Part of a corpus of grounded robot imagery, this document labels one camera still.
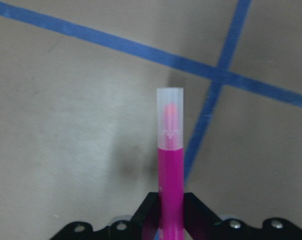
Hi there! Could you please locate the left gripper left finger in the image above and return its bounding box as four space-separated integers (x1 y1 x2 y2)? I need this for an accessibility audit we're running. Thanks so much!
52 192 160 240

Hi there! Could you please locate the pink marker pen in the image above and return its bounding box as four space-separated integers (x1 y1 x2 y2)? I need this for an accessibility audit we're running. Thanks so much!
157 87 184 240

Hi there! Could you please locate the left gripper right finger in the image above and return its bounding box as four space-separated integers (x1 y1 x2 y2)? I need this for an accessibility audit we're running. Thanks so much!
184 192 302 240

